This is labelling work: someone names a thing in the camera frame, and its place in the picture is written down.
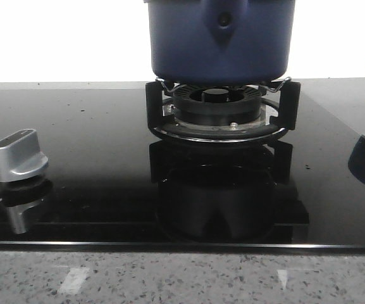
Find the dark blue cooking pot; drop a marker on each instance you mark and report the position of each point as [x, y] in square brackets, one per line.
[220, 42]

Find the black right pot support grate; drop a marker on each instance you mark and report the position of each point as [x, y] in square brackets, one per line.
[279, 107]

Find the black right gas burner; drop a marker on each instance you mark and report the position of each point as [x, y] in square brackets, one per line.
[217, 106]

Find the black glass gas stove top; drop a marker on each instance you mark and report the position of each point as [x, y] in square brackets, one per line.
[111, 185]

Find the silver stove control knob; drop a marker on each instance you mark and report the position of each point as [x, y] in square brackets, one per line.
[21, 157]

